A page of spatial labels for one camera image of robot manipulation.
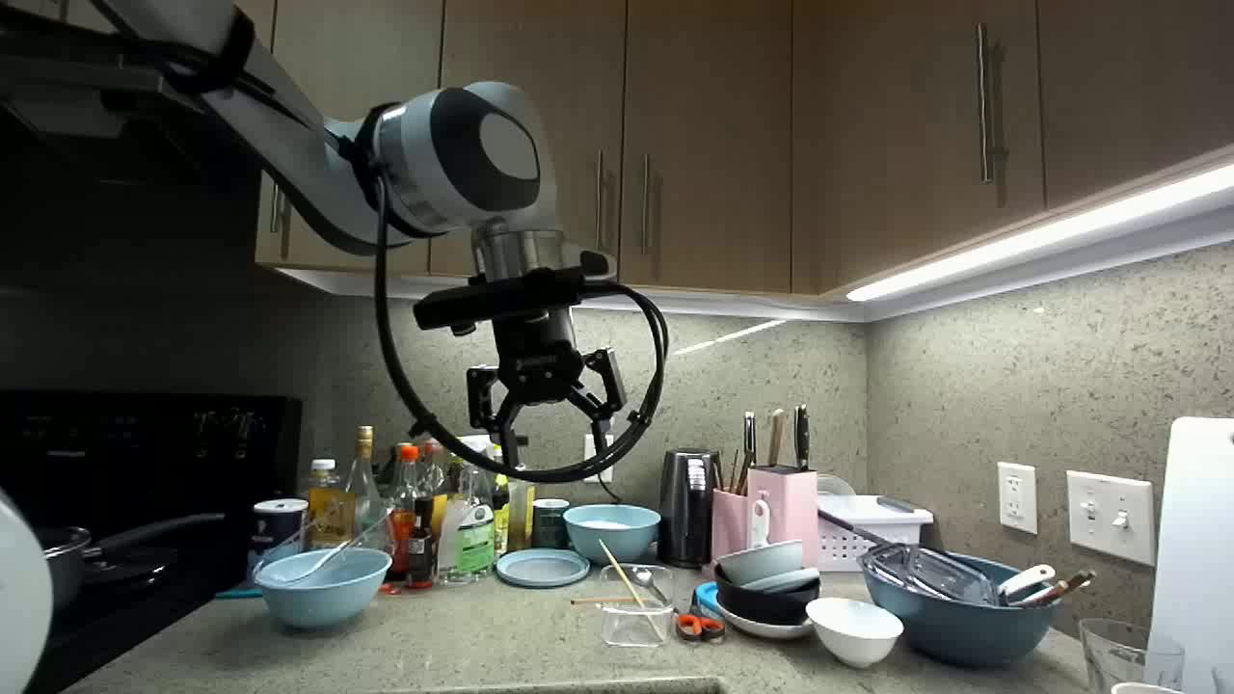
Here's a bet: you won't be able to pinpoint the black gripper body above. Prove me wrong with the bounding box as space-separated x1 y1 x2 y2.
494 308 584 402

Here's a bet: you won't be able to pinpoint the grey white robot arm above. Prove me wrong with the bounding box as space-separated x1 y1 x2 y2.
94 0 644 481

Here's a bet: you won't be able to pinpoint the light blue bowl back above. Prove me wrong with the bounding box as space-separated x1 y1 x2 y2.
563 505 660 562

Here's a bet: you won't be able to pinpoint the light blue bowl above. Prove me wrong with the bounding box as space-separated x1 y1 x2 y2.
563 505 660 562
254 573 386 630

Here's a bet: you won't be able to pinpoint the light blue bowl front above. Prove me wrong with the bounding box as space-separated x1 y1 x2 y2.
254 573 386 630

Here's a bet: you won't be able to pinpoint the small white bowl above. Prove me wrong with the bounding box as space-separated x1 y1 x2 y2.
806 596 904 666

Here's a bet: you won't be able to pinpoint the large dark blue bowl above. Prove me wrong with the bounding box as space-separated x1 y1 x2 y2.
859 551 1052 672

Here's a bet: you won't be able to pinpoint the steel electric kettle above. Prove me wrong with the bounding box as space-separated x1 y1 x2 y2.
660 447 719 566

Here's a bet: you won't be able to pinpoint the red capped sauce bottle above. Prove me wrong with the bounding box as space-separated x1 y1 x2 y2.
386 443 435 584

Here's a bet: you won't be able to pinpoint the gold capped glass bottle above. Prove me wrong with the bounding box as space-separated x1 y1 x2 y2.
349 425 386 548

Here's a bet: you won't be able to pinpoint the light blue plate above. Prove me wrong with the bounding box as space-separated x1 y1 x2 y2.
497 548 589 588

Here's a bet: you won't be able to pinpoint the pink knife block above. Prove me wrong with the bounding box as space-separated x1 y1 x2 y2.
710 466 821 562

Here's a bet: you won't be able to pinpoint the wooden chopstick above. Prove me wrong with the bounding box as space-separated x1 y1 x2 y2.
599 539 668 647

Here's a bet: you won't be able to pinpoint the clear flat plastic container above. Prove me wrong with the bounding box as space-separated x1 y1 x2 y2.
599 606 670 647

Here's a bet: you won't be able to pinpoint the stacked grey black bowls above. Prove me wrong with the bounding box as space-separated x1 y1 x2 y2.
713 544 821 641

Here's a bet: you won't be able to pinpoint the white basket container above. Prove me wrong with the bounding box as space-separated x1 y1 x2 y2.
819 493 932 571

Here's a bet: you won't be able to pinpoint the black frying pan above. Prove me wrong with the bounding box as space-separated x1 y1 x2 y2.
39 511 223 601

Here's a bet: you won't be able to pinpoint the white cutting board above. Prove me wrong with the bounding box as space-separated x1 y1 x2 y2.
1151 416 1234 694

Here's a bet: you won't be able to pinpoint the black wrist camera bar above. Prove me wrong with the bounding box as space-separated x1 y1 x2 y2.
414 250 615 332

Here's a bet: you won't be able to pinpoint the wire whisk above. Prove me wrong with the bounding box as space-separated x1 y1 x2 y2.
858 526 997 606

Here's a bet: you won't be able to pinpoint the white wall outlet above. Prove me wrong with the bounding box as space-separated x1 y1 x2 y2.
1000 461 1038 530

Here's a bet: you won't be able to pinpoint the white light switch plate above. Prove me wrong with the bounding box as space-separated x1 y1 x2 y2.
1067 469 1156 566

